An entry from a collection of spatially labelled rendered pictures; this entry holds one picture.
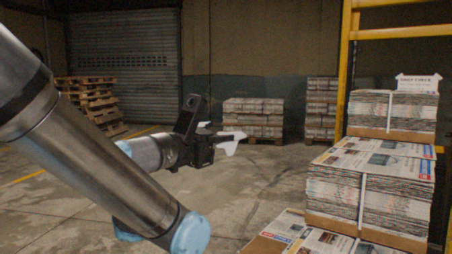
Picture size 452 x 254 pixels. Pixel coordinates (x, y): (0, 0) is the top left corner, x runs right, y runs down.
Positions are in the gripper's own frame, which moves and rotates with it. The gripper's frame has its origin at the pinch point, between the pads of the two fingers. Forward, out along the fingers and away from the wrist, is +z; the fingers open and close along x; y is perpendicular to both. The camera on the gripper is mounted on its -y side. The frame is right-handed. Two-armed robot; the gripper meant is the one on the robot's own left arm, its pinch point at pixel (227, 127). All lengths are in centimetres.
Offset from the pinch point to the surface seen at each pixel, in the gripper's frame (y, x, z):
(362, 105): 0, 8, 97
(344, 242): 37, 27, 34
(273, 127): 118, -224, 438
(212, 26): -63, -476, 521
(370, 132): 13, 15, 97
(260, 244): 65, -9, 48
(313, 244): 38, 20, 27
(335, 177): 18.1, 18.8, 38.5
